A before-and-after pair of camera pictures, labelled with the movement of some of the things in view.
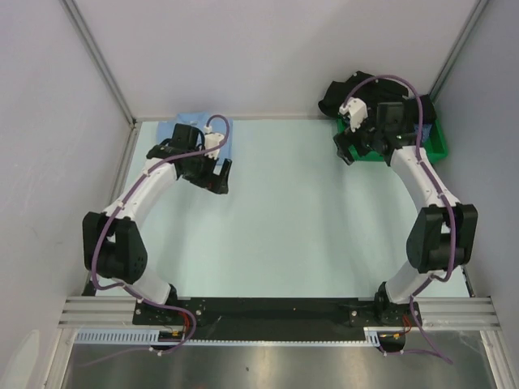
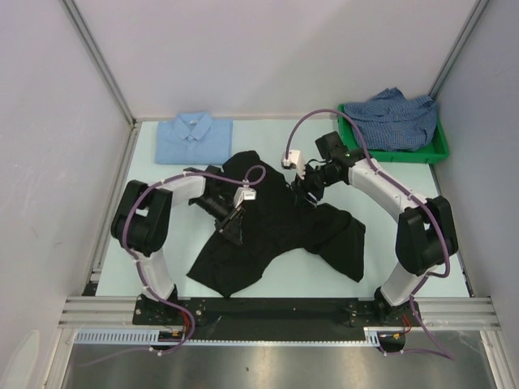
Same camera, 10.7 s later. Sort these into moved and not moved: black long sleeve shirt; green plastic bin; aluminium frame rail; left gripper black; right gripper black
Moved: right gripper black; left gripper black; black long sleeve shirt
Not moved: green plastic bin; aluminium frame rail
